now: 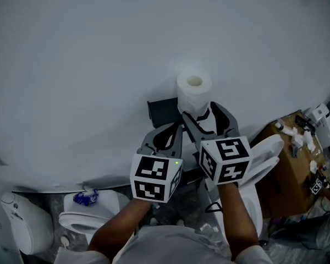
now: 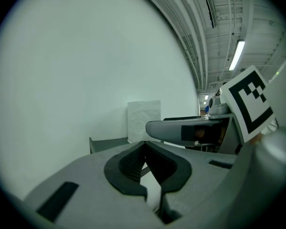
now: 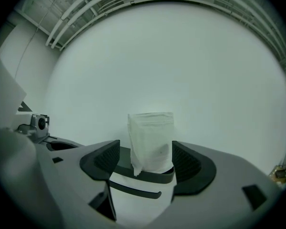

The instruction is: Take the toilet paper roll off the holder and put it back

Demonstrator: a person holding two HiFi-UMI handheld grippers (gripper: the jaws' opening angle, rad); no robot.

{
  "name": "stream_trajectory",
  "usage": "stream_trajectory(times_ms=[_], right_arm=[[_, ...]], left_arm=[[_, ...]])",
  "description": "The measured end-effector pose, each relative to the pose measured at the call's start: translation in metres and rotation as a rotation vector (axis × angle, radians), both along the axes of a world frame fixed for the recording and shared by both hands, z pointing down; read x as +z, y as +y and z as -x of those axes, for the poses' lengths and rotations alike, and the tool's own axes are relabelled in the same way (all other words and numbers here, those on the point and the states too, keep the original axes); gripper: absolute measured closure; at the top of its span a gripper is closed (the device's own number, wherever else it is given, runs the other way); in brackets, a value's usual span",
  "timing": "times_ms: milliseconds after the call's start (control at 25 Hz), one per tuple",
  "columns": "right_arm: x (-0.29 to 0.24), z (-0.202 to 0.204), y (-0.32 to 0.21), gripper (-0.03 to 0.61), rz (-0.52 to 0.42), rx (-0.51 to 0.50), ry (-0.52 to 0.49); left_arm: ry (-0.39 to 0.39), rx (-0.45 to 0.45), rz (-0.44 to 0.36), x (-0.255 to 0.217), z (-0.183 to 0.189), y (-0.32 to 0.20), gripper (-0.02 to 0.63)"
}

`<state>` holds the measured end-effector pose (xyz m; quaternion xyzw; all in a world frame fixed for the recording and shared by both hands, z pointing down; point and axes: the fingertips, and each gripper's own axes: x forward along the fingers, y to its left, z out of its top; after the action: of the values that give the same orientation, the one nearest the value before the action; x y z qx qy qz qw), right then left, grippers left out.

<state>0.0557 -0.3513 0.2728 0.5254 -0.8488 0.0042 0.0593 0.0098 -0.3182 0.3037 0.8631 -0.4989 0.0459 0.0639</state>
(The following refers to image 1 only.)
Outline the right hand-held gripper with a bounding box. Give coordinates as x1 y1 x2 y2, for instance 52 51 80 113
181 102 253 186

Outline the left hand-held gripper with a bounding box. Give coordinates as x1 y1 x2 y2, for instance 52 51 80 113
129 123 184 203

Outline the white toilet paper roll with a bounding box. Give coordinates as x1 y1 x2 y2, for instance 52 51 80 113
177 69 213 118

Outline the person's left forearm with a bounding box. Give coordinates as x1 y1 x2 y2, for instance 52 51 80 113
87 198 155 254

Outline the person's right forearm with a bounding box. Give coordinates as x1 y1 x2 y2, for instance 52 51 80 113
217 182 260 261

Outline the white toilet with tall lid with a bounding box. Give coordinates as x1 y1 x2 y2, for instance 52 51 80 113
197 134 284 240

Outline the white toilet with round tank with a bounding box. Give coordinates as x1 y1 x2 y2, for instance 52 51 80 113
58 188 131 244

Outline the white plastic bottle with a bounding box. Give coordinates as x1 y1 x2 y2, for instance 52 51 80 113
274 119 295 136

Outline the black flat device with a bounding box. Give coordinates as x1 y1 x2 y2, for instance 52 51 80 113
294 114 309 128

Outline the large cardboard box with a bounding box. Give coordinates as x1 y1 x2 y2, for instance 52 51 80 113
252 114 330 219

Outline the blue crumpled packet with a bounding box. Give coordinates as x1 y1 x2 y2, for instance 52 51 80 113
73 189 99 206

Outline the person's white shirt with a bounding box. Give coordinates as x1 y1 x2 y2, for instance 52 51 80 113
53 224 274 264

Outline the small black-white patterned cube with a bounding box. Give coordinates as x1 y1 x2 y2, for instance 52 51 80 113
310 179 322 195

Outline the white urinal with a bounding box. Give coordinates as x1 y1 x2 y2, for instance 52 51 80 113
0 192 54 255

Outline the black wall shelf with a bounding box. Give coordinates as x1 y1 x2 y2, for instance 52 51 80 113
147 97 188 133

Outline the black strap loop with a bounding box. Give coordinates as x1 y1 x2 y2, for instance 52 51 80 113
205 202 223 213

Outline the white wall dispenser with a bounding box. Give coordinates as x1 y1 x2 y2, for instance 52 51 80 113
310 103 330 148

